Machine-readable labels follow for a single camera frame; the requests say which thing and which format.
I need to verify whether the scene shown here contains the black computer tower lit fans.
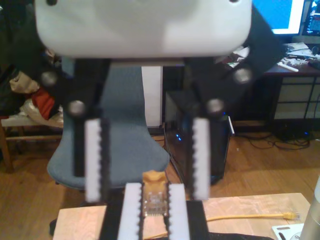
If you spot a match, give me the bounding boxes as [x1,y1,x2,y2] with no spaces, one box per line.
[164,89,235,186]

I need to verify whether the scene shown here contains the wooden stool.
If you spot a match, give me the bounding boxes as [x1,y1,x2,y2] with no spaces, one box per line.
[0,116,64,174]

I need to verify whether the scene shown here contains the monitor with blue window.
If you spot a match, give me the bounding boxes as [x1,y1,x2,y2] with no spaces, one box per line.
[251,0,306,36]

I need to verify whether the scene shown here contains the white metal base plate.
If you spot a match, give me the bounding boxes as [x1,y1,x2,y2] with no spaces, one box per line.
[271,223,305,240]

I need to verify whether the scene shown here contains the blue grey office chair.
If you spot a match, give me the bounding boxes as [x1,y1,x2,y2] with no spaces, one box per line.
[47,66,171,191]

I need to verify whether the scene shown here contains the pile of clothes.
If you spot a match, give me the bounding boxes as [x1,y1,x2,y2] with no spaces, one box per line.
[0,47,65,126]

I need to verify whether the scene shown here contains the black textured bubble mat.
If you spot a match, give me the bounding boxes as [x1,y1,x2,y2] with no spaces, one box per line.
[206,230,275,240]

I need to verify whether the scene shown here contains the yellow network cable clear plug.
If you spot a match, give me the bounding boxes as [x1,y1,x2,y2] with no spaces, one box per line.
[141,171,301,240]

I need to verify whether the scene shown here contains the dark screen monitor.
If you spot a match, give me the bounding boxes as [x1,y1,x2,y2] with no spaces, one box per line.
[302,0,320,38]

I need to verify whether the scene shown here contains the dark cluttered desk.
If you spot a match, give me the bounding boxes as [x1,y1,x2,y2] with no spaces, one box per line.
[259,42,320,121]

